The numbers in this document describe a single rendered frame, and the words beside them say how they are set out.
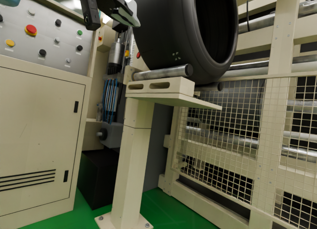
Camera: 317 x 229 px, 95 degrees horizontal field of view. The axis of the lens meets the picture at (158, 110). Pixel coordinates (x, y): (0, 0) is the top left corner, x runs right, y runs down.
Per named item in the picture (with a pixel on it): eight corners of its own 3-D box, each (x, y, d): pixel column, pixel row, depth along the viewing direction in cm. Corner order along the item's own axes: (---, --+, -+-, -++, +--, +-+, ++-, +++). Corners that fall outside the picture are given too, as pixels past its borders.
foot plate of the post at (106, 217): (94, 219, 92) (94, 216, 92) (129, 205, 111) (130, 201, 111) (113, 252, 73) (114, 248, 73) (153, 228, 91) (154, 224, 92)
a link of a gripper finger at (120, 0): (136, 10, 43) (108, -15, 37) (135, 14, 43) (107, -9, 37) (127, 16, 46) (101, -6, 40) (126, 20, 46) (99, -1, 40)
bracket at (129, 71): (122, 83, 76) (125, 65, 77) (171, 97, 104) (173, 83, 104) (125, 83, 74) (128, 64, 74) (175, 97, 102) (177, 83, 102)
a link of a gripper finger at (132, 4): (148, 10, 48) (124, -13, 41) (144, 26, 47) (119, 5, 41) (142, 13, 50) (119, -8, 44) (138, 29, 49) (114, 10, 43)
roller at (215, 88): (170, 83, 98) (172, 89, 101) (166, 87, 96) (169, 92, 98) (222, 80, 73) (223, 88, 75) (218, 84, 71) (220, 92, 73)
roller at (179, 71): (140, 76, 81) (136, 83, 80) (134, 71, 78) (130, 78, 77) (195, 69, 56) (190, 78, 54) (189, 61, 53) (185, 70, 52)
